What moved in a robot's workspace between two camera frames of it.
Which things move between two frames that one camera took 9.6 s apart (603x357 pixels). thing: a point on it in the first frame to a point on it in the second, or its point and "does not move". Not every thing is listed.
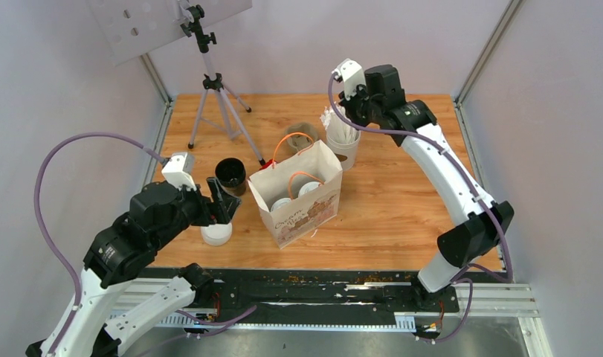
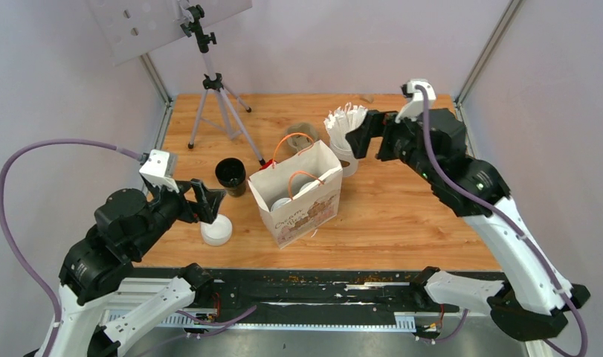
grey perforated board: (130, 28) does not move
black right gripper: (349, 105) to (377, 123)
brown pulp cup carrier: (299, 142) does not move
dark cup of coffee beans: (231, 172) does not move
